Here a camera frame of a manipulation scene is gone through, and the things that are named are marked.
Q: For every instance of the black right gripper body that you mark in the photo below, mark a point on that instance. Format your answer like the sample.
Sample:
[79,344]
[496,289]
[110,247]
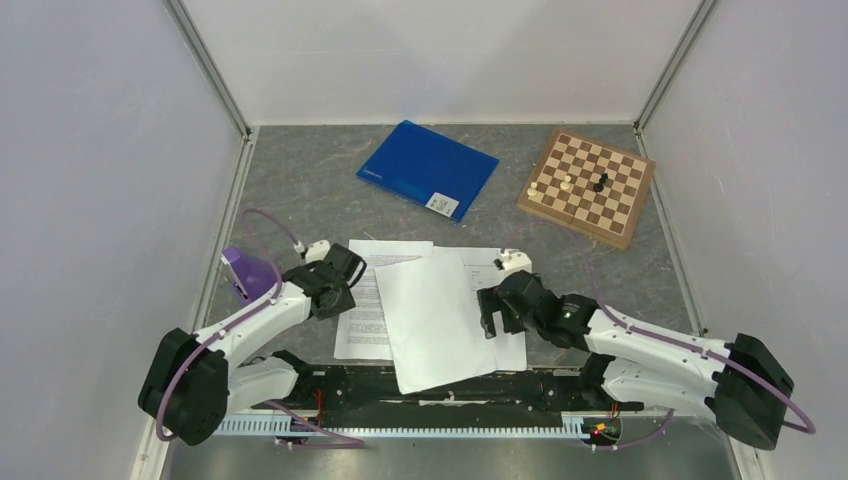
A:
[515,323]

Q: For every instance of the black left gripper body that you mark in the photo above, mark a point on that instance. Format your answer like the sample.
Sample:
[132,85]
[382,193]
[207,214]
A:
[343,303]

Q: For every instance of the white paper sheet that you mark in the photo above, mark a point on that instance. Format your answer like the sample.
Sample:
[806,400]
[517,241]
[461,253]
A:
[509,349]
[432,322]

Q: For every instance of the blue plastic folder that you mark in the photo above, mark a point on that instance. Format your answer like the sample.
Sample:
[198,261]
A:
[429,169]

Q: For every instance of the printed text paper sheet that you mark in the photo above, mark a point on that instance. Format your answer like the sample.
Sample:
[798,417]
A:
[361,332]

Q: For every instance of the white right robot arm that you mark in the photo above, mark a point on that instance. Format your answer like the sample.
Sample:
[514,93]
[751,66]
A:
[739,385]

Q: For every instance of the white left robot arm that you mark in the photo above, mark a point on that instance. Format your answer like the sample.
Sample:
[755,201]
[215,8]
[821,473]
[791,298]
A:
[197,379]

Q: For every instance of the purple plastic object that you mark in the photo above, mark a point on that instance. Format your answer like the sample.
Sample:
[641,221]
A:
[250,276]

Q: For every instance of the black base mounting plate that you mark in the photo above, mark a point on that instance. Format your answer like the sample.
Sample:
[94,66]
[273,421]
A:
[368,396]

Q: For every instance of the wooden chessboard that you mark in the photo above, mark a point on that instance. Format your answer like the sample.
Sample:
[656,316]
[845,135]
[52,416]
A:
[610,216]

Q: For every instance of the black chess piece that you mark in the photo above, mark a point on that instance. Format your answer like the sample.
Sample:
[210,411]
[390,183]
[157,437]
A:
[600,185]

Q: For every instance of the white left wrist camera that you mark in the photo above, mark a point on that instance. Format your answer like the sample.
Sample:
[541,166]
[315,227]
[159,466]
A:
[313,252]

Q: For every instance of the white slotted cable duct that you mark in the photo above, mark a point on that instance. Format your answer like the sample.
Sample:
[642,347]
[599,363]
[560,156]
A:
[278,425]

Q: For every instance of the aluminium frame post left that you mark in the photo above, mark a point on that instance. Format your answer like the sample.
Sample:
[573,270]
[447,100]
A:
[202,55]

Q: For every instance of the aluminium frame post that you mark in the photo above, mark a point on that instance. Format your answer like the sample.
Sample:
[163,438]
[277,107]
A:
[202,55]
[679,54]

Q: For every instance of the aluminium frame post right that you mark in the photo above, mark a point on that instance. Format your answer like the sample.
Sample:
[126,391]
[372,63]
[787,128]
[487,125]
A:
[679,54]

